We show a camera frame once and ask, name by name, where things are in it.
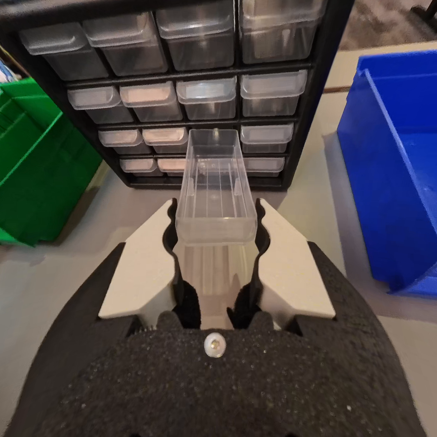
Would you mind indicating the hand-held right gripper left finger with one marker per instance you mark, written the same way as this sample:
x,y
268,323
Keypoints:
x,y
140,273

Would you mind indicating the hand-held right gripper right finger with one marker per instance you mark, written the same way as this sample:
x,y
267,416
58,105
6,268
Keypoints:
x,y
293,273

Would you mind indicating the black drawer cabinet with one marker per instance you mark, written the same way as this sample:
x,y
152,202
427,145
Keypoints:
x,y
150,183

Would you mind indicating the clear plastic drawer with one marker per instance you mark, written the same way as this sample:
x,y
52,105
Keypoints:
x,y
215,205

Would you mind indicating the green plastic bin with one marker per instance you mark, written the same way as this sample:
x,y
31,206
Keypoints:
x,y
44,177

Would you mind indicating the blue plastic bin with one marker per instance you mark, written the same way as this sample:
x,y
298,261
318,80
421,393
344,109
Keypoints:
x,y
385,170

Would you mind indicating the set of clear cabinet drawers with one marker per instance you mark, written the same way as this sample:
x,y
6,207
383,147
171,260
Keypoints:
x,y
150,99

